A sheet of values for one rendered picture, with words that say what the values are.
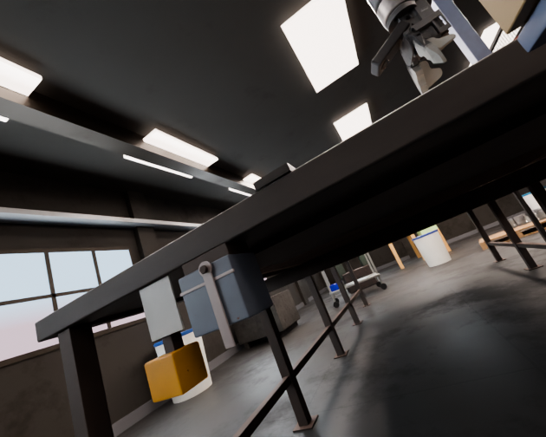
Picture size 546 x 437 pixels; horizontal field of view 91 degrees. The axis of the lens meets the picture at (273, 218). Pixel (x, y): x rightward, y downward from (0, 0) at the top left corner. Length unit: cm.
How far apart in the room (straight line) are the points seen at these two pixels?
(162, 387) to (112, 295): 25
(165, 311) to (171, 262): 11
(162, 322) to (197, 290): 15
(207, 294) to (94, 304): 38
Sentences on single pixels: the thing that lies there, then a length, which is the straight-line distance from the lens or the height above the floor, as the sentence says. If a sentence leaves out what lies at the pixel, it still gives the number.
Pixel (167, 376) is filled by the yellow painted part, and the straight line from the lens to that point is 66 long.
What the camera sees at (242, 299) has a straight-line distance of 50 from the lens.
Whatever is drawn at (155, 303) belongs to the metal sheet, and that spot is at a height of 81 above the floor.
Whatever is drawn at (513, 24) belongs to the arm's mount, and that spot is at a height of 87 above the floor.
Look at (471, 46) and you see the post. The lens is 286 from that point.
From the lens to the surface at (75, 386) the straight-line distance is 98.
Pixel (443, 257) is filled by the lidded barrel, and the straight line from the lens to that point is 634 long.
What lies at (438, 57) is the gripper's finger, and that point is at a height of 103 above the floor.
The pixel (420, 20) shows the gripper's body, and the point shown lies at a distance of 80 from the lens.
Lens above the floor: 74
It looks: 14 degrees up
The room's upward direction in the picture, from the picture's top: 22 degrees counter-clockwise
